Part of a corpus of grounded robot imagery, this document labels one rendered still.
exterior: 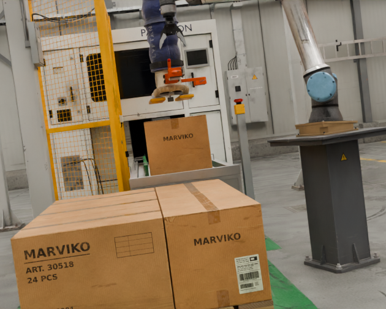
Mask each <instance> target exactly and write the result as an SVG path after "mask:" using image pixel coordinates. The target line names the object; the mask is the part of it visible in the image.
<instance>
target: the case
mask: <svg viewBox="0 0 386 309"><path fill-rule="evenodd" d="M144 128H145V137H146V146H147V152H148V161H149V170H150V175H151V176H153V175H162V174H171V173H177V172H185V171H190V170H199V169H208V168H213V166H212V160H211V150H210V141H209V135H208V126H207V120H206V115H197V116H187V117H182V118H172V119H167V120H157V121H148V122H144Z"/></svg>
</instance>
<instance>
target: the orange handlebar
mask: <svg viewBox="0 0 386 309"><path fill-rule="evenodd" d="M180 73H181V70H174V71H172V74H180ZM205 80H206V77H196V78H186V79H181V82H182V83H183V82H193V81H199V82H200V83H202V82H203V81H205Z"/></svg>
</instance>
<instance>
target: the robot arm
mask: <svg viewBox="0 0 386 309"><path fill-rule="evenodd" d="M175 1H179V0H159V2H160V9H159V10H160V11H161V15H163V18H165V22H166V25H164V28H163V30H162V31H161V37H160V43H159V47H160V49H161V48H162V44H163V43H164V40H165V39H166V38H167V36H170V35H175V33H176V32H177V33H176V35H177V37H178V38H180V39H181V41H182V42H183V44H184V46H185V47H186V41H185V39H184V36H183V32H182V30H181V29H180V28H179V27H178V26H177V25H176V24H175V22H174V19H173V17H174V16H175V13H176V6H175ZM185 1H186V2H187V3H188V4H190V5H192V6H197V5H199V4H204V3H212V2H229V1H245V0H185ZM275 1H281V4H282V7H283V9H284V12H285V15H286V18H287V21H288V23H289V26H290V30H291V32H292V35H293V38H294V41H295V44H296V46H297V50H298V52H299V55H300V58H301V62H302V64H303V67H304V69H305V72H304V74H303V78H304V81H305V84H306V89H307V92H308V94H309V96H310V97H311V108H312V111H311V114H310V117H309V123H312V122H319V121H340V120H343V117H342V115H341V112H340V111H339V104H338V79H337V76H336V74H334V73H332V71H331V69H330V66H328V65H326V64H325V63H324V59H323V57H322V54H321V52H320V48H319V46H318V43H317V40H316V37H315V34H314V31H313V29H312V26H311V23H310V20H309V17H308V14H307V11H306V9H305V5H304V3H303V0H275Z"/></svg>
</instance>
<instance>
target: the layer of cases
mask: <svg viewBox="0 0 386 309"><path fill-rule="evenodd" d="M155 191H156V192H155ZM10 241H11V246H12V254H13V262H14V267H15V274H16V279H17V288H18V296H19V301H20V309H217V308H224V307H232V306H236V305H244V304H248V303H256V302H263V301H267V300H272V295H271V286H270V276H269V269H268V260H267V250H266V244H265V234H264V228H263V219H262V209H261V204H260V203H258V202H257V201H255V200H254V199H251V198H250V197H248V196H247V195H245V194H243V193H241V192H240V191H238V190H236V189H235V188H233V187H231V186H230V185H228V184H226V183H224V182H223V181H221V180H219V179H214V180H205V181H197V182H192V183H183V184H177V185H169V186H160V187H155V189H154V188H146V189H138V190H132V191H123V192H118V193H110V194H101V195H96V196H87V197H78V198H73V199H64V200H57V201H55V202H54V203H53V204H51V205H50V206H49V207H48V208H47V209H46V210H44V211H43V212H42V213H41V214H40V215H39V216H37V217H36V218H35V219H34V220H32V221H31V222H30V223H29V224H28V225H27V226H25V227H24V228H23V229H22V230H21V231H20V232H18V233H17V234H16V235H14V236H13V237H12V238H11V239H10ZM174 306H175V307H174Z"/></svg>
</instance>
